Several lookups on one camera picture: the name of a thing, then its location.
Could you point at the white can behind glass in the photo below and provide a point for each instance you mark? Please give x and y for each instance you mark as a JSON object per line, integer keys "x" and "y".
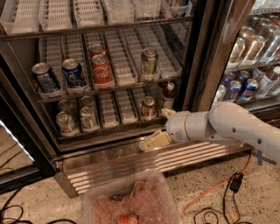
{"x": 219, "y": 94}

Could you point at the blue tape cross mark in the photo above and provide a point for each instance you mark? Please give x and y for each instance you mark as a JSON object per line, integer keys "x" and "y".
{"x": 261, "y": 158}

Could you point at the glass fridge door right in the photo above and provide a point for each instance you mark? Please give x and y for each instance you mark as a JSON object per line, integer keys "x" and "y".
{"x": 215, "y": 28}

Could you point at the red can in bin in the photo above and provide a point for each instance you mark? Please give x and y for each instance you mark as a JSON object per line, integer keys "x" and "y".
{"x": 128, "y": 219}

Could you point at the pepsi can behind glass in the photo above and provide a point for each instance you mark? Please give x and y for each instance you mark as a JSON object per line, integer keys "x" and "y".
{"x": 248, "y": 89}
{"x": 233, "y": 89}

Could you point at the brown glass bottle white label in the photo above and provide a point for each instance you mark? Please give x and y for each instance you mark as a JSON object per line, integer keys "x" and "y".
{"x": 168, "y": 96}

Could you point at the open fridge door left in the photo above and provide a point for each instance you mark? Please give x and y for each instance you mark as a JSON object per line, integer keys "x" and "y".
{"x": 24, "y": 158}

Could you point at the red coca-cola can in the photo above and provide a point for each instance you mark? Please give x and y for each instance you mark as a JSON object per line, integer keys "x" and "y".
{"x": 96, "y": 49}
{"x": 101, "y": 71}

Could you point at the stainless steel fridge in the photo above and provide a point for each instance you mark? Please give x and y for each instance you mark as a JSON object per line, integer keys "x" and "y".
{"x": 51, "y": 31}

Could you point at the rear silver can bottom shelf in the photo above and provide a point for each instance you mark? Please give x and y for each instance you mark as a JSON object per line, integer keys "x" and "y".
{"x": 87, "y": 101}

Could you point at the left blue pepsi can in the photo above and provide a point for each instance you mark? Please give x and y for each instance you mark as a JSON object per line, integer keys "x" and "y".
{"x": 46, "y": 79}

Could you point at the green gold ginger ale can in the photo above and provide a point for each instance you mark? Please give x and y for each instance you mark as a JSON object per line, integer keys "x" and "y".
{"x": 149, "y": 63}

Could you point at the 7up can bottom shelf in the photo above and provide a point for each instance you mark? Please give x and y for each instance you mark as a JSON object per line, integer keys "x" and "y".
{"x": 87, "y": 119}

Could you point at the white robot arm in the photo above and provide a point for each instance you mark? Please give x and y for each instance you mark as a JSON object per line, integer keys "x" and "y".
{"x": 225, "y": 123}

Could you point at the front red coca-cola can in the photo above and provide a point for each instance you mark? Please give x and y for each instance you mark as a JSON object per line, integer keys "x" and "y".
{"x": 101, "y": 71}

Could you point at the rear left silver can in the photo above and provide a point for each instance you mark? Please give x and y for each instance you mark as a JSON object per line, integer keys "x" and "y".
{"x": 64, "y": 105}

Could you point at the rear red coca-cola can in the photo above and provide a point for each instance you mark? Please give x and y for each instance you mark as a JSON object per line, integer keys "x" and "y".
{"x": 96, "y": 49}

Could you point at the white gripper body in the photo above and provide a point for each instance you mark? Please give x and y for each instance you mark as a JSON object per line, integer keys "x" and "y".
{"x": 176, "y": 127}

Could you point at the dark blue pepsi can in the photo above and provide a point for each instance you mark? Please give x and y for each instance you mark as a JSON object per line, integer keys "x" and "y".
{"x": 76, "y": 82}

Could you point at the clear plastic bin bubble wrap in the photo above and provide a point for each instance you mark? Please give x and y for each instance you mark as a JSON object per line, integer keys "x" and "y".
{"x": 145, "y": 195}

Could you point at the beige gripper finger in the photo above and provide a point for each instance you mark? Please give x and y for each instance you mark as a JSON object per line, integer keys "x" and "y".
{"x": 168, "y": 113}
{"x": 156, "y": 140}

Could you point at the front left 7up can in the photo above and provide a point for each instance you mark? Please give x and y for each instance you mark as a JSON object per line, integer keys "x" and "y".
{"x": 67, "y": 125}

